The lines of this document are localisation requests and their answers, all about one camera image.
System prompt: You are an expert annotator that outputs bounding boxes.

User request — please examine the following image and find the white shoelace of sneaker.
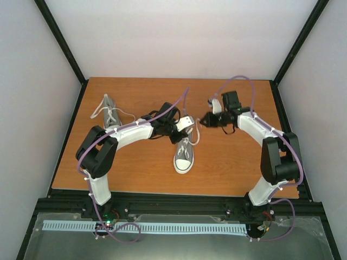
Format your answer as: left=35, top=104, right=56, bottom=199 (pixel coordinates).
left=175, top=118, right=201, bottom=164

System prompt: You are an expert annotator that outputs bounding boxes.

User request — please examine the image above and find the grey sneaker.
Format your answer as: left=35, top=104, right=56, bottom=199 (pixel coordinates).
left=90, top=94, right=136, bottom=128
left=173, top=128, right=194, bottom=174

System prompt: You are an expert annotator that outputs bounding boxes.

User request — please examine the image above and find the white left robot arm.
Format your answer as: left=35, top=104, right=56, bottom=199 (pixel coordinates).
left=76, top=102, right=194, bottom=218

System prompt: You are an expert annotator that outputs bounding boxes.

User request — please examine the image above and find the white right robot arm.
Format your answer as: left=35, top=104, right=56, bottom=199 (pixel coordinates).
left=201, top=91, right=304, bottom=206

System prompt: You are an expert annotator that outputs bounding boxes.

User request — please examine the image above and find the clear plastic front sheet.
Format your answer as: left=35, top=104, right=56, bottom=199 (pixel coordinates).
left=19, top=213, right=333, bottom=259

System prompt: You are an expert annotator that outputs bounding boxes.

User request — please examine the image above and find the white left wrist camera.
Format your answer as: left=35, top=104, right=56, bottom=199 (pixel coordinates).
left=175, top=116, right=195, bottom=132

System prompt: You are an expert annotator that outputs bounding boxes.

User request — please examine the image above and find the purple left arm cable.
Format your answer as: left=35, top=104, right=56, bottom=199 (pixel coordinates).
left=77, top=86, right=190, bottom=243

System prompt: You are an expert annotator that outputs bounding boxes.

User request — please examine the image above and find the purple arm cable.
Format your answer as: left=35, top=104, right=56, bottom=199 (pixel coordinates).
left=214, top=75, right=304, bottom=243
left=77, top=86, right=190, bottom=243

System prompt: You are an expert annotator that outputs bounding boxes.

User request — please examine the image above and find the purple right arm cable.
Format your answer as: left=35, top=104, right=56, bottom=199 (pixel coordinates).
left=214, top=75, right=304, bottom=243

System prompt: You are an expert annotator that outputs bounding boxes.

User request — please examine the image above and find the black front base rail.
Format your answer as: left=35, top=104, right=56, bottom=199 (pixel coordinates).
left=34, top=190, right=325, bottom=222

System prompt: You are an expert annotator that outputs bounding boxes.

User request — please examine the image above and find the light blue cable duct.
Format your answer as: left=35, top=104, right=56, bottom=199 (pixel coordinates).
left=42, top=220, right=247, bottom=236

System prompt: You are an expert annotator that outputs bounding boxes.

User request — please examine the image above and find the black right frame post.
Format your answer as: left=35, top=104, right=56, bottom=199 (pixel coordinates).
left=272, top=0, right=331, bottom=85

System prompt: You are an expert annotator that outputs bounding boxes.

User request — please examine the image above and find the black frame post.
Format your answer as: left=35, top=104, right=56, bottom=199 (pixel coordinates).
left=34, top=0, right=87, bottom=85
left=272, top=0, right=331, bottom=85

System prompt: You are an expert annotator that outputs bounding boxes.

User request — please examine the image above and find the black left frame post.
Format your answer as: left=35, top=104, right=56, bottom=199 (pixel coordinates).
left=34, top=0, right=87, bottom=85

